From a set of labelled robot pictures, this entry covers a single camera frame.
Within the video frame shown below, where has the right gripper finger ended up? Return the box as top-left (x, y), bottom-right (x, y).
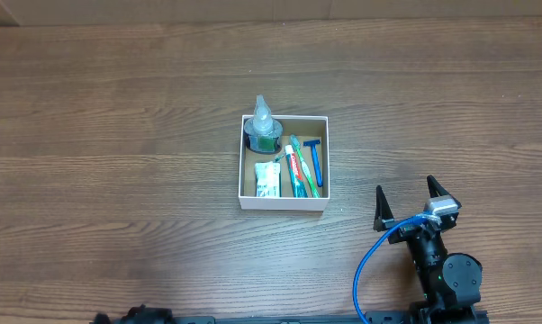
top-left (427, 175), bottom-right (449, 198)
top-left (373, 185), bottom-right (395, 232)

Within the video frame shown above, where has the blue disposable razor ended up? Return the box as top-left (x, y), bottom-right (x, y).
top-left (303, 139), bottom-right (323, 187)

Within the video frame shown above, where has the Colgate toothpaste tube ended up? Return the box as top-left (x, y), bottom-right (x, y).
top-left (285, 145), bottom-right (308, 198)

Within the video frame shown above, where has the green white toothbrush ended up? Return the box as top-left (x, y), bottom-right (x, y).
top-left (290, 134), bottom-right (320, 198)

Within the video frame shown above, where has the green white packet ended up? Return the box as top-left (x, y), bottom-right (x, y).
top-left (254, 154), bottom-right (285, 198)

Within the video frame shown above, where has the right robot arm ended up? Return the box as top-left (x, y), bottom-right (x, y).
top-left (374, 175), bottom-right (489, 324)

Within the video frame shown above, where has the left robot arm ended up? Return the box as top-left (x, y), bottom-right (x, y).
top-left (91, 304), bottom-right (176, 324)

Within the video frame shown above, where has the open cardboard box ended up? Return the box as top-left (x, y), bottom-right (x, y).
top-left (238, 115), bottom-right (330, 212)

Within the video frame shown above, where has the right blue cable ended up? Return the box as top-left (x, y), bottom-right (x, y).
top-left (352, 214), bottom-right (441, 324)

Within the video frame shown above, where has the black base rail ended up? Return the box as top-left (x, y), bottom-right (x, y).
top-left (172, 310), bottom-right (411, 324)

